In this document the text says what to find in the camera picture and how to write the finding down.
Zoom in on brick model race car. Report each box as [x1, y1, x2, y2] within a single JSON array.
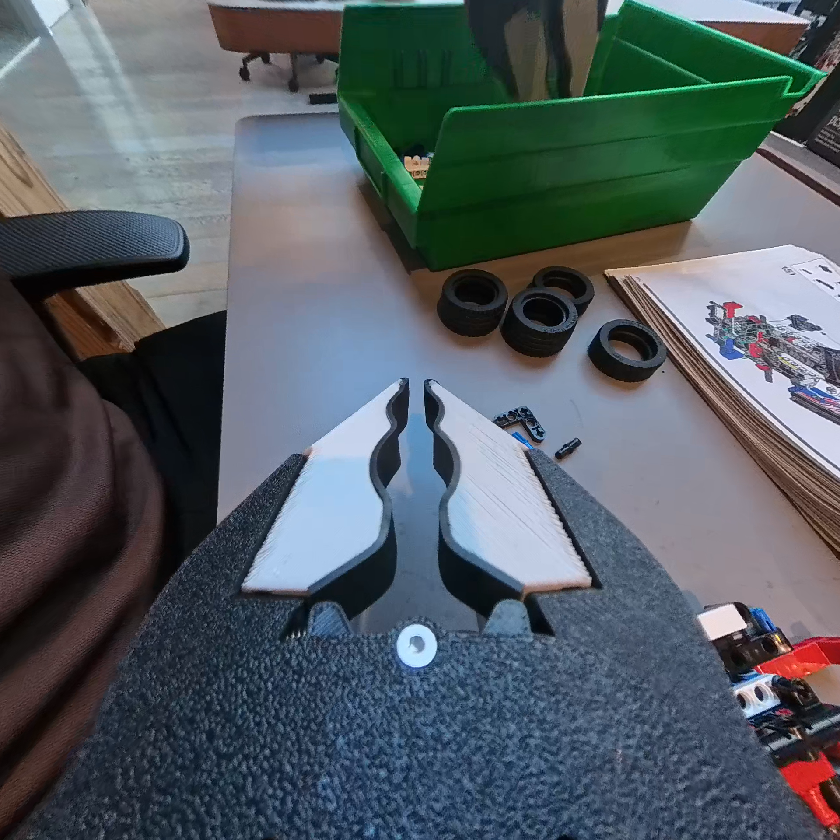
[[696, 602, 840, 831]]

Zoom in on wooden cabinet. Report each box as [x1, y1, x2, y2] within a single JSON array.
[[0, 125, 166, 363]]

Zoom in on open instruction booklet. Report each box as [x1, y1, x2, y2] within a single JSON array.
[[605, 245, 840, 555]]

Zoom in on black chair armrest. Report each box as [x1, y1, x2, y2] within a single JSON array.
[[0, 210, 191, 299]]

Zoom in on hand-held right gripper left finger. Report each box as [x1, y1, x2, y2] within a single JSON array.
[[241, 377, 410, 619]]

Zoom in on office chair base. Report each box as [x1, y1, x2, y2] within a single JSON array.
[[238, 51, 332, 93]]

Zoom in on person's black trousers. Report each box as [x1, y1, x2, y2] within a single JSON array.
[[79, 311, 227, 546]]

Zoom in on black rubber tyre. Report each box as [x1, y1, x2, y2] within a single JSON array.
[[500, 287, 579, 358], [437, 269, 509, 338], [533, 265, 595, 316], [588, 319, 668, 383]]

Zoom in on black angled brick beam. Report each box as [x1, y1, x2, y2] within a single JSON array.
[[494, 406, 547, 445]]

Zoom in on black cardboard toy box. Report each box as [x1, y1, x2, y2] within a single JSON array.
[[784, 0, 840, 165]]

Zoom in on green plastic bin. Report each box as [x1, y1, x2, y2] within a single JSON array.
[[336, 0, 828, 271]]

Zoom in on grey desk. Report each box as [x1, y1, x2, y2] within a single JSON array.
[[217, 112, 840, 634]]

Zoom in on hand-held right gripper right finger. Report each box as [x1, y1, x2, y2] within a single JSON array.
[[423, 378, 595, 619]]

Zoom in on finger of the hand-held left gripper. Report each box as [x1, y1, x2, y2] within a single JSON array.
[[467, 0, 559, 104], [558, 0, 609, 99]]

